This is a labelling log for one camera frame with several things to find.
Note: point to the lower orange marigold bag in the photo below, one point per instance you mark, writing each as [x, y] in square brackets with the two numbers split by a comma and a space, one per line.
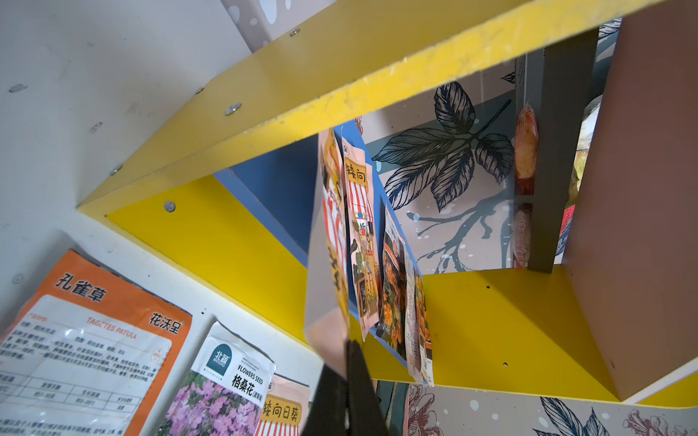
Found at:
[425, 341]

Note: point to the white text seed bag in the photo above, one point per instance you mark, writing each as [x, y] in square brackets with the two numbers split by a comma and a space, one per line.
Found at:
[413, 356]

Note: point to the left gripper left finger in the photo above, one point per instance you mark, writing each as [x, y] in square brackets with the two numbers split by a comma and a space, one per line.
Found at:
[328, 414]

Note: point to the yellow shelf unit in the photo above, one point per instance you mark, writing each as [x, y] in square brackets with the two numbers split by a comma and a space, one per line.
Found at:
[506, 331]

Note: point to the dark marigold seed bag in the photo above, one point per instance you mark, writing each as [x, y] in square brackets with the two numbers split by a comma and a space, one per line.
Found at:
[392, 315]

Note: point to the purple flower seed bag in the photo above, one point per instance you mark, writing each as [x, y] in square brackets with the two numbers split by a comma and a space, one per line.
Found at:
[224, 391]

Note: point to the white orange seed bag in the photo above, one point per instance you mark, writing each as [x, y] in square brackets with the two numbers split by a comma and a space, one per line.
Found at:
[88, 354]

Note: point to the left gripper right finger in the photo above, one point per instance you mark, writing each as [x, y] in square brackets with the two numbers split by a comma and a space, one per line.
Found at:
[363, 408]

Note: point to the pink shop seed bag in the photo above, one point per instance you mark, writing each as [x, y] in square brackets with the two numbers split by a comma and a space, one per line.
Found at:
[326, 325]
[361, 219]

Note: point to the striped shop seed bag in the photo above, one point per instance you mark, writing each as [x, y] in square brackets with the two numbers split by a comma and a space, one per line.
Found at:
[286, 408]

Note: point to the black wall holder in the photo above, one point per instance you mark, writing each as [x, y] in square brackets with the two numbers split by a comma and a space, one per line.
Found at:
[556, 82]

